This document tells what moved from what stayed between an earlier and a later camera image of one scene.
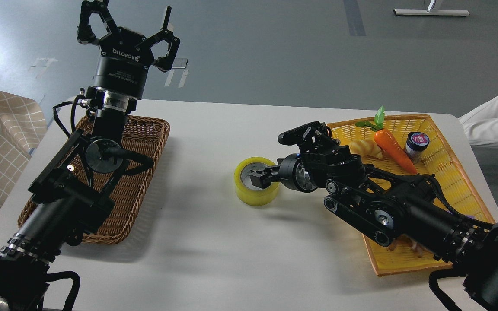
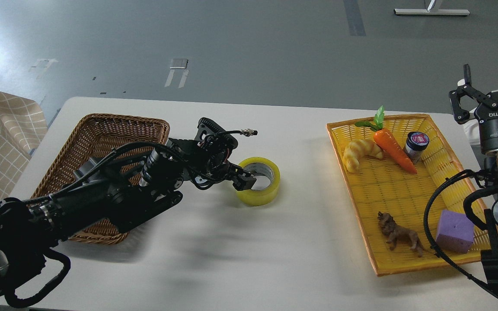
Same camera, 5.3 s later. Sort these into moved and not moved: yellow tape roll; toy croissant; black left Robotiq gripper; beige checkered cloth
Moved: black left Robotiq gripper
Not moved: toy croissant; yellow tape roll; beige checkered cloth
